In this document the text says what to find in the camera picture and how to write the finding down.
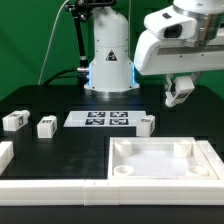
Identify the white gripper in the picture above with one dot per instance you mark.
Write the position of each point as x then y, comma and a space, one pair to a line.
154, 56

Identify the white square tabletop panel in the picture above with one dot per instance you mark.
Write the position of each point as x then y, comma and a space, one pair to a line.
158, 158

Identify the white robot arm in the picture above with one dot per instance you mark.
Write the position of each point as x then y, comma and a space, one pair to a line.
111, 73

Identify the white marker sheet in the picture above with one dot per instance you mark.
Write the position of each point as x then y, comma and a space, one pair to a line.
103, 118

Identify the white left fence block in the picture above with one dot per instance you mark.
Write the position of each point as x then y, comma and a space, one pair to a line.
6, 154

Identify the white right fence rail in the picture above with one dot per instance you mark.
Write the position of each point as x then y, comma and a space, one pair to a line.
215, 161

